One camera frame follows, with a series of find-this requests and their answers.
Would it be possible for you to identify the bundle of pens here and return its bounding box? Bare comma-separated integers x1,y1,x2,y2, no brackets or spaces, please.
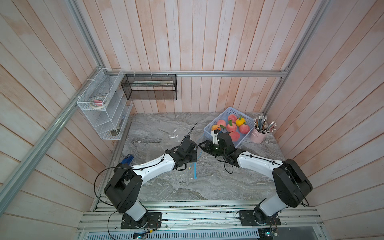
254,115,277,134

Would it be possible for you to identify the lavender plastic basket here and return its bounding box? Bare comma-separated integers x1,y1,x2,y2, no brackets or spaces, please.
204,107,254,148

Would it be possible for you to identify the white wire shelf rack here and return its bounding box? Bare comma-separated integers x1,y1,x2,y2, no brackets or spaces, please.
77,68,133,140

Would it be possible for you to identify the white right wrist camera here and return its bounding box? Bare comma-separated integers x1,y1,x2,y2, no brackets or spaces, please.
211,129,220,145

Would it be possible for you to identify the orange pink toy peach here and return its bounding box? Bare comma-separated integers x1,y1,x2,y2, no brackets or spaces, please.
211,125,222,131

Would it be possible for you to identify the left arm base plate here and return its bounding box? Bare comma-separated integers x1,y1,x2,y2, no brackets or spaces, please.
121,212,162,230

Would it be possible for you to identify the yellow fruit in basket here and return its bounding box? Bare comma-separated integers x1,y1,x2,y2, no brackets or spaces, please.
236,117,246,127

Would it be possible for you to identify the pink peach basket right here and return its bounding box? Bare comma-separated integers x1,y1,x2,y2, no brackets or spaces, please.
239,124,250,135

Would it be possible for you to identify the pink pen cup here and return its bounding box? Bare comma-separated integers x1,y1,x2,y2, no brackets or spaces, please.
250,129,267,144

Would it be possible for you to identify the black mesh wall basket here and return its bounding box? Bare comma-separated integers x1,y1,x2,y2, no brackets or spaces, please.
121,74,178,101

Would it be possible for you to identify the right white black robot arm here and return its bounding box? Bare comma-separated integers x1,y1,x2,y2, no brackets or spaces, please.
199,133,313,225

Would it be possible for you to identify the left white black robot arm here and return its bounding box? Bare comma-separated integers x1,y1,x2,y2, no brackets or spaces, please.
104,136,198,223

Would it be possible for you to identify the blue black device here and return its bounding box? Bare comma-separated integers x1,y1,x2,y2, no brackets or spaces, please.
121,154,134,165

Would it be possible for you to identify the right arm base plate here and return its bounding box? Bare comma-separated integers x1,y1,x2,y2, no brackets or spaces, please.
237,210,281,227

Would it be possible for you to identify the pink peach basket front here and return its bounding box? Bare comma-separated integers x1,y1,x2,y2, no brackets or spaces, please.
229,131,241,142

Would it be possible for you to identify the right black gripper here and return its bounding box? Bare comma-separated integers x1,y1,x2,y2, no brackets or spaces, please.
198,140,227,159

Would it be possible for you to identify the pink peach basket centre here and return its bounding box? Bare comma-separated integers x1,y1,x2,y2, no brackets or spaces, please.
226,120,237,133

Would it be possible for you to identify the pink peach basket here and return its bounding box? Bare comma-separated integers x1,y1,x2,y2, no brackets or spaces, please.
229,131,241,142
239,124,250,135
226,120,237,133

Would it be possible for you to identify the clear zip-top bag blue zipper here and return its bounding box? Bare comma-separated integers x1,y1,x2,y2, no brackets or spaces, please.
173,146,200,180

